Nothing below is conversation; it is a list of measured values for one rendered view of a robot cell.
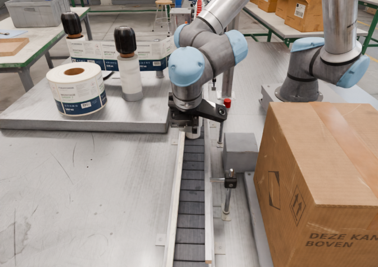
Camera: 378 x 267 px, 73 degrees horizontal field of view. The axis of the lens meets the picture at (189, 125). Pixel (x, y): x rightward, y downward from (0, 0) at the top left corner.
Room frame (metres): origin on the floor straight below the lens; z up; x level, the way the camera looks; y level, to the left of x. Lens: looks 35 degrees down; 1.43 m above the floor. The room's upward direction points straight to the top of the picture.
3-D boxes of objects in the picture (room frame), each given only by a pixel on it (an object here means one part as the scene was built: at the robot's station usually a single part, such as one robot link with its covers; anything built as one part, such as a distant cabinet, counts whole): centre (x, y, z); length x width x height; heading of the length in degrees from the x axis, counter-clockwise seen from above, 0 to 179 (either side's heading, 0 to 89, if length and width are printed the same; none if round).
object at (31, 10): (2.79, 1.49, 0.91); 0.60 x 0.40 x 0.22; 8
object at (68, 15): (1.26, 0.56, 1.04); 0.09 x 0.09 x 0.29
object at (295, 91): (0.94, -0.45, 0.97); 0.15 x 0.15 x 0.10
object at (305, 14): (2.59, -1.15, 0.97); 0.51 x 0.39 x 0.37; 100
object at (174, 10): (1.49, 0.04, 1.14); 0.14 x 0.11 x 0.01; 177
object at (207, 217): (0.77, -0.06, 0.96); 1.07 x 0.01 x 0.01; 177
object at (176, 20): (1.49, 0.04, 1.01); 0.14 x 0.13 x 0.26; 177
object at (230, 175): (0.43, -0.08, 0.91); 0.07 x 0.03 x 0.16; 87
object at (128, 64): (1.00, 0.25, 1.03); 0.09 x 0.09 x 0.30
